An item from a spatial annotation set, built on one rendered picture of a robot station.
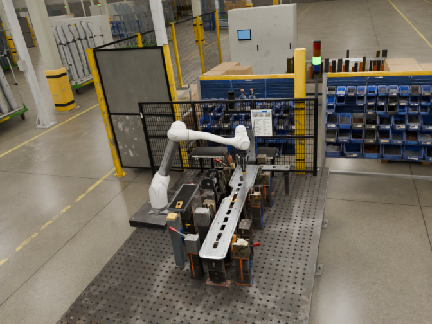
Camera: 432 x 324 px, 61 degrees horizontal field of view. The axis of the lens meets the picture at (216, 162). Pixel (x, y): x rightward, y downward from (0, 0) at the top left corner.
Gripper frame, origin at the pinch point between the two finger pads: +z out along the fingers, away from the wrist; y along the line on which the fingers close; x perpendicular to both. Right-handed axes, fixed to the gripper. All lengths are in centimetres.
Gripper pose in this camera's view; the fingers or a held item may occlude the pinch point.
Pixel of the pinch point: (243, 167)
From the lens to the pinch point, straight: 343.7
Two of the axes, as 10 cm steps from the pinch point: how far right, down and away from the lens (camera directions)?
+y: 9.6, 0.2, -2.8
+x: 2.6, -4.5, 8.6
